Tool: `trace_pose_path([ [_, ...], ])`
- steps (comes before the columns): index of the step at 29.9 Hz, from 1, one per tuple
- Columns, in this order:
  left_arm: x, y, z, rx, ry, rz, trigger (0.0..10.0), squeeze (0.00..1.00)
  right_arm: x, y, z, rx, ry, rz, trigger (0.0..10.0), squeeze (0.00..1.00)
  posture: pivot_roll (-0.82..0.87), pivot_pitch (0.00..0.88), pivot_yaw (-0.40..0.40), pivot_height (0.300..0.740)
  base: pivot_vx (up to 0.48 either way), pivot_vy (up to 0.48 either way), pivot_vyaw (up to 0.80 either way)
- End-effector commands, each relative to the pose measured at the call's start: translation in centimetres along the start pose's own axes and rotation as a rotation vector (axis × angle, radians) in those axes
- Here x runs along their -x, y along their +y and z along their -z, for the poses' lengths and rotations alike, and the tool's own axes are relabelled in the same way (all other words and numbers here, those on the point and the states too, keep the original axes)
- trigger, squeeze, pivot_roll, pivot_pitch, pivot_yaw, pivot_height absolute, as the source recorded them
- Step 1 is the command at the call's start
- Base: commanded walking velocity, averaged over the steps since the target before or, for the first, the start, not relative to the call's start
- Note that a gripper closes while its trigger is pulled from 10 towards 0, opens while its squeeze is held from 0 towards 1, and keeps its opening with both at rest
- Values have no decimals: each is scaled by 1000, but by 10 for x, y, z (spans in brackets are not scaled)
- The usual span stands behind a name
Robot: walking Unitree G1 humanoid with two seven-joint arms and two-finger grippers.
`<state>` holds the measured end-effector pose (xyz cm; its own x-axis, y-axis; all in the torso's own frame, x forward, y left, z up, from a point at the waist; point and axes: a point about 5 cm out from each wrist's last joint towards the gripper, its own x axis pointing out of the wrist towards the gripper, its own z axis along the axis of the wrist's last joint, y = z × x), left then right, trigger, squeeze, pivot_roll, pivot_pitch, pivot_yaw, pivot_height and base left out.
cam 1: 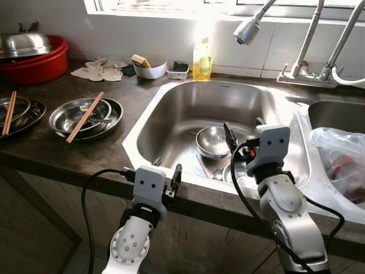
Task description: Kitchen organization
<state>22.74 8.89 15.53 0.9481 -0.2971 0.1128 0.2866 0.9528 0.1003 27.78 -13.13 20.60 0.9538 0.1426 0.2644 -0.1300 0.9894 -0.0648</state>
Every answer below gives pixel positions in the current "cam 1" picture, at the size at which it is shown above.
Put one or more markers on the wooden chopstick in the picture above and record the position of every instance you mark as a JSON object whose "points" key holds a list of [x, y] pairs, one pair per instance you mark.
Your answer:
{"points": [[86, 118], [7, 114], [83, 116], [11, 113]]}

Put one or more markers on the dark green scouring pad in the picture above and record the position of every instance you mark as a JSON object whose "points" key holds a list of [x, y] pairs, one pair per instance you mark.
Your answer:
{"points": [[179, 67], [129, 71]]}

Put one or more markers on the white crumpled cloth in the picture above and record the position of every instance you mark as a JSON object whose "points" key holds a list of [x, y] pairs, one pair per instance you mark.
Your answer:
{"points": [[100, 71]]}

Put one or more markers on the red plastic basin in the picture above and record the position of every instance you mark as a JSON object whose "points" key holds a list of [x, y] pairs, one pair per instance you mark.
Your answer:
{"points": [[34, 71]]}

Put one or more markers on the white ceramic bowl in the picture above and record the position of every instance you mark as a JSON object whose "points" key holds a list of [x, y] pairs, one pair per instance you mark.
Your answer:
{"points": [[153, 72]]}

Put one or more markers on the steel plate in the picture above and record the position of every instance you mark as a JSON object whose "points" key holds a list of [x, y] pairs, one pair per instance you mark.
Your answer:
{"points": [[39, 114], [114, 117]]}

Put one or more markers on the yellow dish soap bottle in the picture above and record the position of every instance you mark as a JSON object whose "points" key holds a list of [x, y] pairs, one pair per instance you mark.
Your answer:
{"points": [[202, 65]]}

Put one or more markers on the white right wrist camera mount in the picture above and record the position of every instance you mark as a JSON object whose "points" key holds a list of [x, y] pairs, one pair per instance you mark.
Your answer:
{"points": [[272, 142]]}

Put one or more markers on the large steel dome lid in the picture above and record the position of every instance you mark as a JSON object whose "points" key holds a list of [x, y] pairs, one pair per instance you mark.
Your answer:
{"points": [[23, 45]]}

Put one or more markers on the yellow sponge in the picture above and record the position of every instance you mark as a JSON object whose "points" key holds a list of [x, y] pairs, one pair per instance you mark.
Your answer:
{"points": [[140, 60]]}

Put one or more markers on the steel spoon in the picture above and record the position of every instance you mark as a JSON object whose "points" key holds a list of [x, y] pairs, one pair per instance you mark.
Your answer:
{"points": [[102, 120]]}

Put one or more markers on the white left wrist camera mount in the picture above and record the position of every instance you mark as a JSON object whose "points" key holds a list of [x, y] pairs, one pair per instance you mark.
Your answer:
{"points": [[148, 188]]}

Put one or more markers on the grey faucet spray head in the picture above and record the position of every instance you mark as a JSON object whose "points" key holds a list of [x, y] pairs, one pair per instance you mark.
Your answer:
{"points": [[246, 31]]}

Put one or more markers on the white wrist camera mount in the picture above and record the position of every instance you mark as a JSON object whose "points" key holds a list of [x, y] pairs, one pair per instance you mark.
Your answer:
{"points": [[148, 188], [272, 142]]}

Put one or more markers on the small white plastic tray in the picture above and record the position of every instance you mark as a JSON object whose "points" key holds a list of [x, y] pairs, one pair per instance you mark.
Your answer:
{"points": [[178, 75]]}

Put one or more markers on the small steel bowl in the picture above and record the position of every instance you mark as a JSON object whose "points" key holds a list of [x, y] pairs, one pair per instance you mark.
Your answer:
{"points": [[210, 144]]}

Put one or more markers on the clear plastic bag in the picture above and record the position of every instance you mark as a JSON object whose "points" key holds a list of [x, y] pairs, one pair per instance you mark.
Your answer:
{"points": [[342, 165]]}

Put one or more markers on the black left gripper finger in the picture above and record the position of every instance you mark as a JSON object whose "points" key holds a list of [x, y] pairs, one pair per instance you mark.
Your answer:
{"points": [[157, 162], [177, 177]]}

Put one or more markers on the chrome twin-pipe faucet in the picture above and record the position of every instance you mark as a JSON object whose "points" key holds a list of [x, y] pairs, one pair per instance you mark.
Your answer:
{"points": [[302, 73]]}

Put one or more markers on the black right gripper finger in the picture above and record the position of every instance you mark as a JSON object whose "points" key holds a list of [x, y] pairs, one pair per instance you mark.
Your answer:
{"points": [[231, 137], [260, 121]]}

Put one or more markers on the stainless steel double sink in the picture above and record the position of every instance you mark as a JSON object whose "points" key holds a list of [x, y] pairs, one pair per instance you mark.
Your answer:
{"points": [[182, 108]]}

